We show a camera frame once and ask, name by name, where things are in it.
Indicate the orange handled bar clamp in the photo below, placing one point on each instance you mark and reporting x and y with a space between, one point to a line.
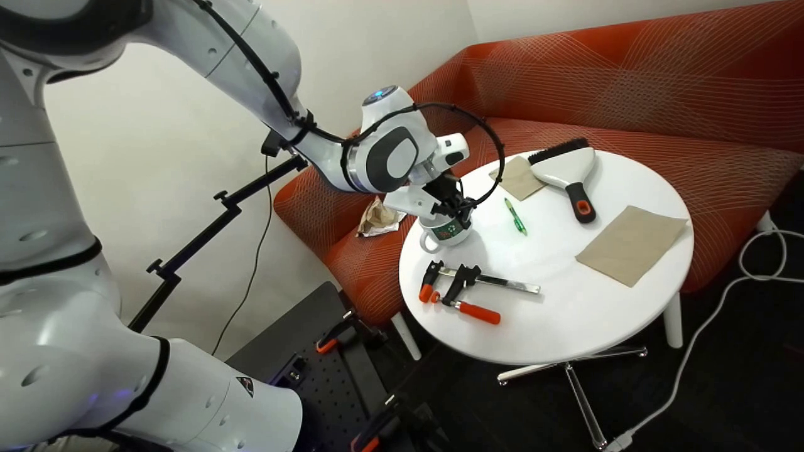
446 286

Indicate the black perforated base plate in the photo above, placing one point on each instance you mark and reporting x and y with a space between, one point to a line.
343 399

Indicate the round white table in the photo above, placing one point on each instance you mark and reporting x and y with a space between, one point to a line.
578 312

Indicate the large brown cardboard sheet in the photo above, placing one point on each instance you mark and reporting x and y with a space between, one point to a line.
632 244

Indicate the small brown cardboard piece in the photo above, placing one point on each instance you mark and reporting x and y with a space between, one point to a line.
518 179

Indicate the orange red sofa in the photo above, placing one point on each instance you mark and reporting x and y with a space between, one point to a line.
709 102

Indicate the scraper with black orange handle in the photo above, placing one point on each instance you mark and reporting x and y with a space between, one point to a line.
565 166

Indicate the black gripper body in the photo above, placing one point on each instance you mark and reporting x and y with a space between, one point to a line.
449 200

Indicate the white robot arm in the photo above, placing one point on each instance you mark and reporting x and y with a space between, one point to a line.
109 115

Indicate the green and white mug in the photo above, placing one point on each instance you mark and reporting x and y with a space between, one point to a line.
442 232

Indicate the crumpled wrapper on sofa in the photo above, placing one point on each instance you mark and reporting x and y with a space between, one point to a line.
378 219

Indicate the green pen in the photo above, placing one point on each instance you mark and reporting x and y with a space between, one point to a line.
515 217

